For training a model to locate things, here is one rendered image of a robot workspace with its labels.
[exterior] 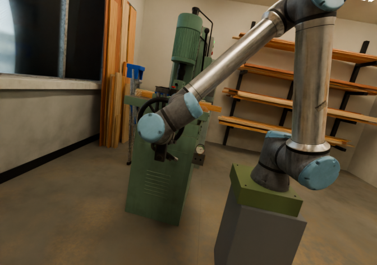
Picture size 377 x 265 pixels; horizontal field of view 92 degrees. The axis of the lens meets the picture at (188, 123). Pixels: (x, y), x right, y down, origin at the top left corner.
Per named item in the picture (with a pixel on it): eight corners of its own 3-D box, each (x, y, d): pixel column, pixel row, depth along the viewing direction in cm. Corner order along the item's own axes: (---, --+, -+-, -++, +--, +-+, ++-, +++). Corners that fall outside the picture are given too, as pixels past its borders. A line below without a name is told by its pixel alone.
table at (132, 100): (115, 104, 118) (116, 95, 117) (136, 101, 147) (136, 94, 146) (207, 124, 111) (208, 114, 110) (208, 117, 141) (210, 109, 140)
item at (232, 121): (208, 150, 328) (241, 5, 281) (208, 141, 383) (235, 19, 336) (363, 183, 313) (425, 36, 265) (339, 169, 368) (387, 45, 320)
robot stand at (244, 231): (257, 260, 122) (280, 187, 111) (273, 314, 93) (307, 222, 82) (214, 249, 124) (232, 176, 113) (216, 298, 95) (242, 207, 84)
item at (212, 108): (141, 96, 140) (142, 91, 139) (142, 96, 142) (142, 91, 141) (220, 112, 134) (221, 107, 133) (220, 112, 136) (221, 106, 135)
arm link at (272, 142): (277, 159, 103) (286, 129, 99) (300, 174, 86) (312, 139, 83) (253, 156, 100) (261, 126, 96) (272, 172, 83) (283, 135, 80)
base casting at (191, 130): (135, 124, 128) (137, 112, 127) (160, 114, 184) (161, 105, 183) (197, 138, 124) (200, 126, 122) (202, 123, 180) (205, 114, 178)
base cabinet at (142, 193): (123, 211, 142) (134, 124, 128) (149, 177, 198) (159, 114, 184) (178, 227, 137) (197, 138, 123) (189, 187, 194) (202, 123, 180)
